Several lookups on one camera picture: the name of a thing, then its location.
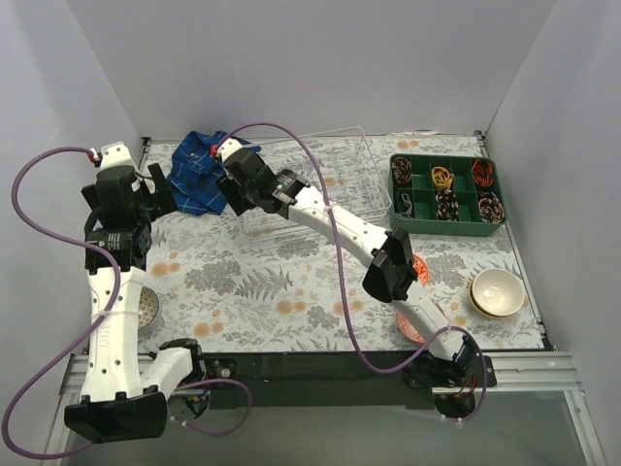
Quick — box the grey rolled band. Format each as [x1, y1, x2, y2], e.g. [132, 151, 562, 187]
[395, 191, 414, 217]

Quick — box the yellow rolled band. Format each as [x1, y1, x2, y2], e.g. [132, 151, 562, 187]
[431, 166, 454, 190]

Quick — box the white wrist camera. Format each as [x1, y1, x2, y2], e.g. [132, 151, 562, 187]
[88, 142, 137, 171]
[212, 138, 244, 162]

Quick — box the floral patterned table mat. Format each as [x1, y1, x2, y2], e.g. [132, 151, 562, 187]
[139, 134, 543, 352]

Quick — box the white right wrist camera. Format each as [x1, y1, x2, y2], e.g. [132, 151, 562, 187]
[212, 138, 244, 162]

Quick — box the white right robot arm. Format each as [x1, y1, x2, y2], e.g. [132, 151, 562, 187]
[212, 141, 482, 387]

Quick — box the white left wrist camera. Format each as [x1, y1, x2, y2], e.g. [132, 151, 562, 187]
[88, 142, 137, 171]

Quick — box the red floral pattern bowl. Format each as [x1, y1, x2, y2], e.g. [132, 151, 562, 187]
[413, 254, 430, 286]

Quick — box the yellow-rimmed bowl under stack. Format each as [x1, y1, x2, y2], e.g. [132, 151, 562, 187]
[469, 285, 524, 318]

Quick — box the dark floral rolled band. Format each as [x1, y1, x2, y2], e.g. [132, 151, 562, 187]
[391, 156, 411, 185]

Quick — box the cream bowl top of stack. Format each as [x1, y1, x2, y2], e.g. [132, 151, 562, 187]
[470, 269, 525, 318]

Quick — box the orange line pattern bowl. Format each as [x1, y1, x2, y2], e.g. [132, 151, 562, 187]
[396, 309, 451, 345]

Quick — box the aluminium frame rail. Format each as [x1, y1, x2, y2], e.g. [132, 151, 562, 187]
[59, 351, 583, 395]

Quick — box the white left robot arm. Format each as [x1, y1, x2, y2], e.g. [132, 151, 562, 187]
[64, 164, 207, 444]

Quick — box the white wire dish rack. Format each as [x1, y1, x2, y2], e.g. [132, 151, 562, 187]
[242, 126, 392, 249]

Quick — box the blue plaid shirt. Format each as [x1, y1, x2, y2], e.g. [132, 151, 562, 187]
[166, 129, 264, 216]

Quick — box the pink black rolled band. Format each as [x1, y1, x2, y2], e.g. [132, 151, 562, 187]
[478, 192, 506, 223]

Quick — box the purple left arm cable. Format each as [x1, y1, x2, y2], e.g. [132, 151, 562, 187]
[0, 147, 253, 460]

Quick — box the brown lattice pattern bowl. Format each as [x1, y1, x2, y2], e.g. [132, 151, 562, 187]
[138, 286, 161, 334]

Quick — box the black floral rolled band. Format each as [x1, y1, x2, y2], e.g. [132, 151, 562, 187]
[435, 190, 459, 221]

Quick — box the red black rolled band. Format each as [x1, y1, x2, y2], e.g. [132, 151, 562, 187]
[472, 159, 494, 187]

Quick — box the green compartment organizer tray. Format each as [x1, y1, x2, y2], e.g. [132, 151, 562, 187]
[389, 153, 508, 237]

